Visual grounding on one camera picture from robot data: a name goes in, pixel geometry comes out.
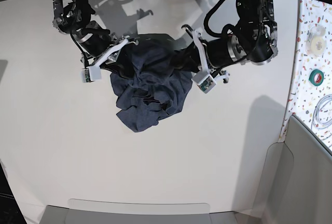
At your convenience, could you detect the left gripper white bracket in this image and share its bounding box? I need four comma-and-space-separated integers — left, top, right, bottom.
181, 24, 230, 84

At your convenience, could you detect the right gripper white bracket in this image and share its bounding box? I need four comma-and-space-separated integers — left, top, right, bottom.
82, 36, 137, 73

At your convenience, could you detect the dark blue t-shirt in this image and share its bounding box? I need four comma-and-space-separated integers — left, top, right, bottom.
110, 34, 199, 133

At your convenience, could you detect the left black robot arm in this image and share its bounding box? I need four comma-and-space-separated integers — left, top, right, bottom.
172, 0, 278, 78

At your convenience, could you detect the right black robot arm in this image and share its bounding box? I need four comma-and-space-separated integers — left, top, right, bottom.
52, 0, 149, 82

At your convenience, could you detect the clear tape roll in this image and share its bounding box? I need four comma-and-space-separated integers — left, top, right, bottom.
306, 26, 326, 57

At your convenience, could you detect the green tape roll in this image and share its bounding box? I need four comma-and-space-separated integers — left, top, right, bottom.
309, 69, 324, 87

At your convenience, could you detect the terrazzo patterned side table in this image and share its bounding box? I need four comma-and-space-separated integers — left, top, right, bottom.
279, 0, 331, 148

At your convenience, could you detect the grey chair at bottom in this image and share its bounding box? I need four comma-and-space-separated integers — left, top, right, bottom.
40, 199, 237, 223

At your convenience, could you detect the grey chair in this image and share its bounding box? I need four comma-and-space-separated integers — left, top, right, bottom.
40, 199, 237, 223
250, 116, 331, 223

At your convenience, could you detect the grey chair at right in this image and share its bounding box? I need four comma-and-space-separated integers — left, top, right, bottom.
250, 116, 331, 223

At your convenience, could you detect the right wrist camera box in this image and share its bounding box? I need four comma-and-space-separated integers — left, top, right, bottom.
81, 66, 102, 83

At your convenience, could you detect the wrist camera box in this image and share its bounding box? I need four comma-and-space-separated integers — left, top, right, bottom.
192, 71, 217, 94
81, 66, 102, 83

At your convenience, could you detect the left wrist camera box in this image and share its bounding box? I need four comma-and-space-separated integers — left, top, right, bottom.
192, 71, 217, 94

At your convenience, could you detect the coiled white cable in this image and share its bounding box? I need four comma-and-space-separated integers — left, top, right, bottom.
310, 94, 332, 131

